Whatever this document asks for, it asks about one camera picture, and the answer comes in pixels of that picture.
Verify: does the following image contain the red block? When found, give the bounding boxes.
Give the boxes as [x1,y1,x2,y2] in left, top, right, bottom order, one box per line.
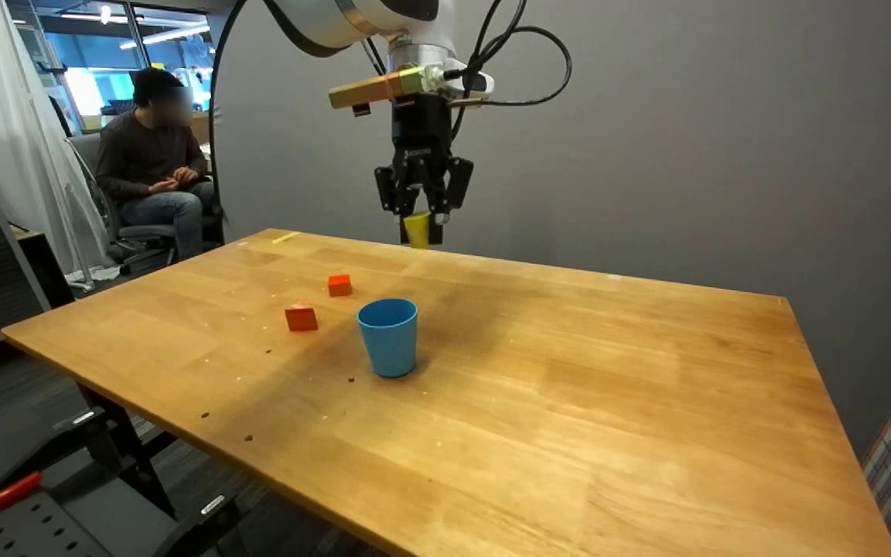
[282,303,323,335]

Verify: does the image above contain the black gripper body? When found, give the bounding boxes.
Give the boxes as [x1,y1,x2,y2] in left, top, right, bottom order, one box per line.
[370,89,478,220]

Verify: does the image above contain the office chair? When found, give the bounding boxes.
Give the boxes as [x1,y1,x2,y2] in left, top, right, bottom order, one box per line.
[71,129,181,278]

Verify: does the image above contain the seated man in dark sweater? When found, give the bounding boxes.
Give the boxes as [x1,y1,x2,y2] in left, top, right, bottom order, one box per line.
[96,67,219,262]

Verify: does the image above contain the yellow block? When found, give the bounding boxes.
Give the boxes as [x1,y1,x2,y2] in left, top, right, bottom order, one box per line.
[402,212,432,251]

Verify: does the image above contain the orange-handled clamp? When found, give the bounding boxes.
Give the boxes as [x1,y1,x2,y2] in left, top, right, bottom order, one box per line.
[0,472,48,513]

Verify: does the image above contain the black table leg frame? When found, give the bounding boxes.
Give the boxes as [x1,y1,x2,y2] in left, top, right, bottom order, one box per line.
[0,380,249,557]

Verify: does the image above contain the wrist camera on wooden mount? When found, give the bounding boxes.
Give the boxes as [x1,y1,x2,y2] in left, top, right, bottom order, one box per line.
[324,67,499,116]

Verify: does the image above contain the white sheer curtain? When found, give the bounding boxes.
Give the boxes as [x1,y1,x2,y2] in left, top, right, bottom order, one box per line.
[0,0,120,292]

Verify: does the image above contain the blue plastic cup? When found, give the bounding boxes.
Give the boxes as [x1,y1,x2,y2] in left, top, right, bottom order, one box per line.
[356,298,421,380]

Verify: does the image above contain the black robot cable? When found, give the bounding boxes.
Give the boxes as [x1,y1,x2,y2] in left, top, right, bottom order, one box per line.
[446,0,576,144]

